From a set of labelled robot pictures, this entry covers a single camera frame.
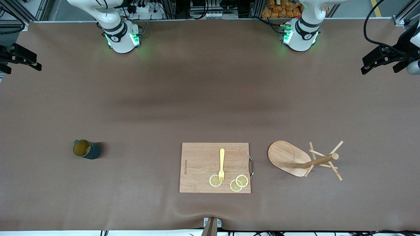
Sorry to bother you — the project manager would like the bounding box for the wooden mug rack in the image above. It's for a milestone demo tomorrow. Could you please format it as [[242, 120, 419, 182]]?
[[267, 140, 344, 181]]

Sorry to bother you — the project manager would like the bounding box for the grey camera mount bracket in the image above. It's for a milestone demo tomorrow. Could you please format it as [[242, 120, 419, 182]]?
[[203, 217, 222, 236]]

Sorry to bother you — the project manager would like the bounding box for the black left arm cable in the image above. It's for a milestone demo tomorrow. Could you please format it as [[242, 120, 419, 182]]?
[[363, 0, 399, 50]]

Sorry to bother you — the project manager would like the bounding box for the aluminium frame post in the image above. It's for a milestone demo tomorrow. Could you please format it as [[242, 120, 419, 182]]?
[[392, 0, 420, 27], [0, 0, 50, 28]]

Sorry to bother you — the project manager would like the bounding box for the dark green cup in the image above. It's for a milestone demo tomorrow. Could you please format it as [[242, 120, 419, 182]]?
[[73, 139, 101, 160]]

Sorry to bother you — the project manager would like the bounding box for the yellow plastic fork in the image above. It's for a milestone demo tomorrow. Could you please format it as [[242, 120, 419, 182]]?
[[218, 148, 226, 183]]

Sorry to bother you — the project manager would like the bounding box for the wooden cutting board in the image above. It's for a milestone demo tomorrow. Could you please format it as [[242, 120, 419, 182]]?
[[179, 142, 255, 194]]

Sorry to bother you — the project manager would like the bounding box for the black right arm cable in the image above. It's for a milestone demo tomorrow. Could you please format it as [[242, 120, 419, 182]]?
[[0, 23, 27, 35]]

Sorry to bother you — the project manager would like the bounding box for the white power strip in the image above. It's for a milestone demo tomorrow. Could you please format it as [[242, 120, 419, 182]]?
[[126, 3, 164, 20]]

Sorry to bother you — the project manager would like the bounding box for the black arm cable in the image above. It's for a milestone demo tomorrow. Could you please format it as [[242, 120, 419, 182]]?
[[0, 23, 27, 35], [363, 0, 399, 50]]

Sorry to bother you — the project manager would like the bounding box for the orange snack bag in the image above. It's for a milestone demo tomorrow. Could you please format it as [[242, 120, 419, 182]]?
[[262, 0, 303, 19]]

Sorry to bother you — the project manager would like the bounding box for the brown table mat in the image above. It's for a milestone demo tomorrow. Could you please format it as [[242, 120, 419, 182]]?
[[0, 19, 420, 231]]

